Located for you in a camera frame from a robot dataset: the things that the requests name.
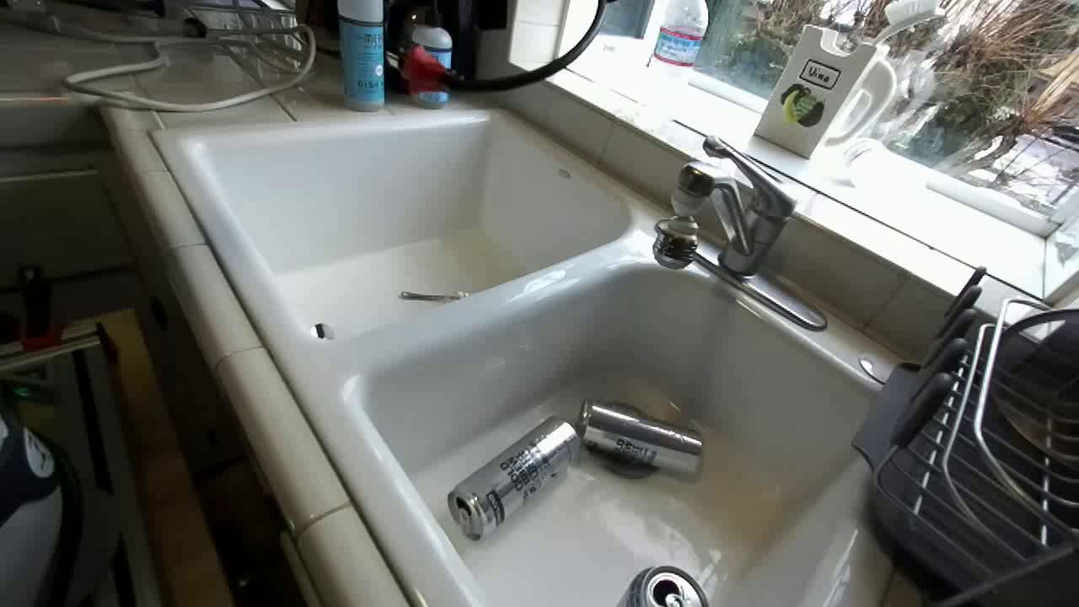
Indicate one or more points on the chrome sink faucet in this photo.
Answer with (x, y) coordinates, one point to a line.
(754, 222)

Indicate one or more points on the grey metal stand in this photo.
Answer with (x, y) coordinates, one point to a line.
(94, 451)

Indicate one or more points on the large silver drink can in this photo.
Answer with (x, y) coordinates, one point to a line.
(510, 476)

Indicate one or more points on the white and navy appliance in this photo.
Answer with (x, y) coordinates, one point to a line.
(21, 527)

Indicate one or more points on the soap bottle with black cap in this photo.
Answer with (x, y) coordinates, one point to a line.
(361, 63)

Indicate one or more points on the white box with green logo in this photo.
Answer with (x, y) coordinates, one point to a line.
(804, 103)

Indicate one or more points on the silver can with dark band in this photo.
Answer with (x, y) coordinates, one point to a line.
(641, 440)

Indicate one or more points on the clear plastic water bottle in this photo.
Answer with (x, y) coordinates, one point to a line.
(680, 37)

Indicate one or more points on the white window frame with sill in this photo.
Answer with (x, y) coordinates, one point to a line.
(957, 214)

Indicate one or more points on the soap bottle with pump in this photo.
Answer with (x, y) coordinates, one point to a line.
(432, 35)

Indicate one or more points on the white double basin sink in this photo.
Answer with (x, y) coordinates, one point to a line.
(541, 290)

